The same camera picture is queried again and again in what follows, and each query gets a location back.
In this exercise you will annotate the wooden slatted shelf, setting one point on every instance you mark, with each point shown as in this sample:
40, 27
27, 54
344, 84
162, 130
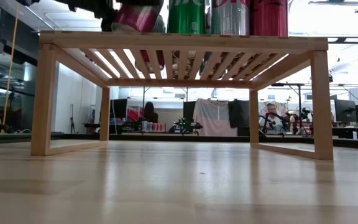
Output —
182, 42

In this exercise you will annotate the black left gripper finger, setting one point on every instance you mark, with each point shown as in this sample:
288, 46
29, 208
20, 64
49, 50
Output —
108, 22
141, 2

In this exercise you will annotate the black draped cloth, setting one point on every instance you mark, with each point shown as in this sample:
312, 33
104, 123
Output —
239, 113

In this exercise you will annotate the white draped cloth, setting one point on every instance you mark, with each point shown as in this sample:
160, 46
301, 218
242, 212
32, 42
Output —
211, 118

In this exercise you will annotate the thin black tripod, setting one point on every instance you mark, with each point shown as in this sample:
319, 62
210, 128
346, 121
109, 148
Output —
72, 121

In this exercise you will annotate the person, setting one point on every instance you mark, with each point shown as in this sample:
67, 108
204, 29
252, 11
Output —
272, 110
150, 112

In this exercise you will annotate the silver and pink can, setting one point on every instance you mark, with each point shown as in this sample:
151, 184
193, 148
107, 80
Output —
138, 17

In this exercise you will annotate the black pole stand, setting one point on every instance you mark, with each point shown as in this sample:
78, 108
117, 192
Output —
299, 96

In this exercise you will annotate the green Sprite can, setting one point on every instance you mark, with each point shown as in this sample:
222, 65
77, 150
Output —
186, 15

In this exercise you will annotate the small pink can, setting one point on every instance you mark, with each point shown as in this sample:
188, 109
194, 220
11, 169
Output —
158, 127
163, 127
154, 127

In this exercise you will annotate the ceiling light fixture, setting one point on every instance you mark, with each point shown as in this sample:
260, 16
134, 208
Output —
336, 3

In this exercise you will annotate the black metal table frame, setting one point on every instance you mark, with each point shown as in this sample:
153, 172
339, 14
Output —
166, 137

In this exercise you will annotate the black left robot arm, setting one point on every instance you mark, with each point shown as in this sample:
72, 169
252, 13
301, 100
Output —
26, 2

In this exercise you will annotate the black partition panel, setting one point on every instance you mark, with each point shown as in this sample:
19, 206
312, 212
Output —
189, 110

